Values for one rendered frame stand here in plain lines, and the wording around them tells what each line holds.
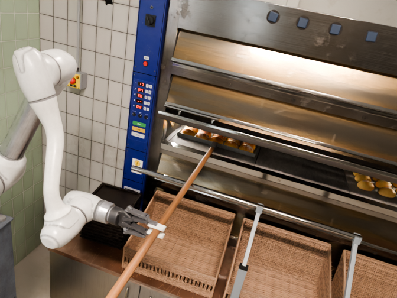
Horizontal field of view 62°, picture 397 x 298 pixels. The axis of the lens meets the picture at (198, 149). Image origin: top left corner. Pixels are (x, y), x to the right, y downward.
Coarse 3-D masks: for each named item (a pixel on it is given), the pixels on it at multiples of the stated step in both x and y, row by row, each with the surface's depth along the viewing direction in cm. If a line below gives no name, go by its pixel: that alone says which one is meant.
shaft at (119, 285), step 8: (208, 152) 207; (200, 168) 187; (192, 176) 176; (184, 184) 168; (184, 192) 162; (176, 200) 153; (168, 208) 147; (168, 216) 143; (152, 232) 131; (152, 240) 128; (144, 248) 122; (136, 256) 118; (128, 264) 115; (136, 264) 115; (128, 272) 111; (120, 280) 107; (112, 288) 105; (120, 288) 105; (112, 296) 102
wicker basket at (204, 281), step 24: (192, 216) 221; (144, 240) 216; (168, 240) 221; (192, 240) 223; (216, 240) 220; (144, 264) 188; (168, 264) 183; (192, 264) 204; (216, 264) 208; (192, 288) 186
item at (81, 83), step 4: (76, 72) 207; (80, 72) 209; (84, 72) 211; (80, 76) 206; (84, 76) 210; (76, 80) 207; (80, 80) 207; (84, 80) 211; (68, 84) 210; (72, 84) 209; (76, 84) 208; (80, 84) 208; (84, 84) 212; (76, 88) 210; (80, 88) 209
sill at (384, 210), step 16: (176, 144) 217; (208, 160) 210; (224, 160) 208; (256, 176) 204; (272, 176) 201; (288, 176) 204; (320, 192) 196; (336, 192) 196; (368, 208) 192; (384, 208) 189
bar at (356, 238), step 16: (160, 176) 179; (208, 192) 174; (256, 208) 168; (272, 208) 169; (256, 224) 167; (304, 224) 165; (320, 224) 163; (352, 240) 161; (352, 256) 158; (240, 272) 158; (352, 272) 155; (240, 288) 162
